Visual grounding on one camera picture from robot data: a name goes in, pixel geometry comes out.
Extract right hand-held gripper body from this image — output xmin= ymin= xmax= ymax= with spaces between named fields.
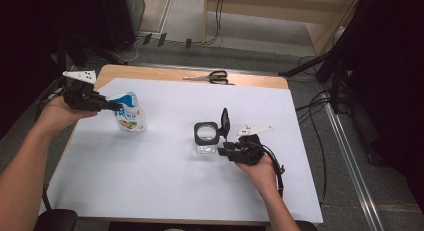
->
xmin=229 ymin=124 xmax=273 ymax=166

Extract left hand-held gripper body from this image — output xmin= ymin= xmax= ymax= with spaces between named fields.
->
xmin=62 ymin=69 xmax=108 ymax=112

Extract white and blue printed bag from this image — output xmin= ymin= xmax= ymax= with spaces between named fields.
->
xmin=107 ymin=91 xmax=148 ymax=134

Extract clear jar with black lid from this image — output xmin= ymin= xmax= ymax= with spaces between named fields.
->
xmin=193 ymin=107 xmax=232 ymax=155

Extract person's right hand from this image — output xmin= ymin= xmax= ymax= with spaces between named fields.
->
xmin=234 ymin=155 xmax=279 ymax=196

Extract person's left hand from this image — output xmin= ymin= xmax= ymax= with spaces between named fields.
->
xmin=34 ymin=96 xmax=99 ymax=139

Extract black curtain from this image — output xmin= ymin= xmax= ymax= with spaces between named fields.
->
xmin=0 ymin=0 xmax=127 ymax=140
xmin=333 ymin=0 xmax=424 ymax=216

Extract dark cabinet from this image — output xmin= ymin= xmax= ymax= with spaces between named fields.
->
xmin=99 ymin=0 xmax=146 ymax=54

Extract black chair armrest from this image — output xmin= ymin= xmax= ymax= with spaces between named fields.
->
xmin=295 ymin=220 xmax=318 ymax=231
xmin=34 ymin=208 xmax=80 ymax=231

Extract black tripod stand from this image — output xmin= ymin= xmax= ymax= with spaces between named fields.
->
xmin=278 ymin=45 xmax=353 ymax=115

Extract light wooden shelf unit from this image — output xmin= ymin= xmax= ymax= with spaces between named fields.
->
xmin=201 ymin=0 xmax=364 ymax=57

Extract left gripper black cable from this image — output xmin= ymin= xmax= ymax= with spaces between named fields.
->
xmin=34 ymin=75 xmax=67 ymax=123

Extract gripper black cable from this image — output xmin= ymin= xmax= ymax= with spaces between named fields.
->
xmin=34 ymin=75 xmax=67 ymax=123
xmin=256 ymin=142 xmax=286 ymax=199

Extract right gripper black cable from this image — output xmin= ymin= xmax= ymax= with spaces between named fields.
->
xmin=256 ymin=142 xmax=286 ymax=199

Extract white floor cable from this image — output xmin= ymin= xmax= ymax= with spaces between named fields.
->
xmin=112 ymin=36 xmax=140 ymax=64

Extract black handled scissors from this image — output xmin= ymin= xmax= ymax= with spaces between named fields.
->
xmin=182 ymin=70 xmax=235 ymax=86

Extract black floor cables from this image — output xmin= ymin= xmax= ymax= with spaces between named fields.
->
xmin=294 ymin=55 xmax=336 ymax=206

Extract black hanging cable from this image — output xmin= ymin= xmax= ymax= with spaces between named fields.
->
xmin=202 ymin=0 xmax=225 ymax=46

